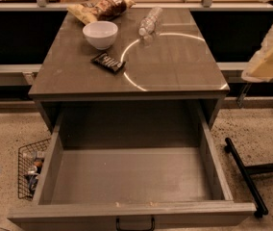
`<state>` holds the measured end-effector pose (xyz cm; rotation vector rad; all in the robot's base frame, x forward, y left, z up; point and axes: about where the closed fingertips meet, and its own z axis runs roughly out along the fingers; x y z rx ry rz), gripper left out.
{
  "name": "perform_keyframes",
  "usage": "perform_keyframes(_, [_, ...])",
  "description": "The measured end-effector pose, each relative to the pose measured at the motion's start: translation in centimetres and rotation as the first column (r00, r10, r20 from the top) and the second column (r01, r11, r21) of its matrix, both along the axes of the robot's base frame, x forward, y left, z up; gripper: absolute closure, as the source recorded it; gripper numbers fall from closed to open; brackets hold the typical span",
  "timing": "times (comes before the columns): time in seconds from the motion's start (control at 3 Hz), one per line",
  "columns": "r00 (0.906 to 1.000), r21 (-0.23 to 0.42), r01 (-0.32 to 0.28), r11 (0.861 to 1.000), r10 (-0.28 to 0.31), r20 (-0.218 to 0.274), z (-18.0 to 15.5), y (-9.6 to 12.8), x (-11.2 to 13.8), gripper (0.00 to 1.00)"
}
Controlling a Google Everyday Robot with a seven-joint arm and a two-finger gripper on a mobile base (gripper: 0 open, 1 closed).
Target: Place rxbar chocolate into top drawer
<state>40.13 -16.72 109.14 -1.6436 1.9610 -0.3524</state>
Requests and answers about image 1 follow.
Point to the dark rxbar chocolate wrapper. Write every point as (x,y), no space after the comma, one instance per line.
(107,62)

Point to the brown chip bag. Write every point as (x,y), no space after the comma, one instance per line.
(109,9)

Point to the black wire basket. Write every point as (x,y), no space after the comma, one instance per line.
(30,161)

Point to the white ceramic bowl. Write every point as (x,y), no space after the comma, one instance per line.
(100,34)

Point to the black drawer handle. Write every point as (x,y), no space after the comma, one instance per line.
(124,225)

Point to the black stand base bar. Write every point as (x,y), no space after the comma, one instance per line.
(247,172)

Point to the open grey top drawer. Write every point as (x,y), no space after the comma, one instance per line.
(131,160)

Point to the yellow chip bag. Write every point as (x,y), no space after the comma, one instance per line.
(83,13)

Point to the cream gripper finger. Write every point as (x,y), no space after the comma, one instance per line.
(271,60)

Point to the clear plastic water bottle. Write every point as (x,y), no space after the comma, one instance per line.
(149,23)

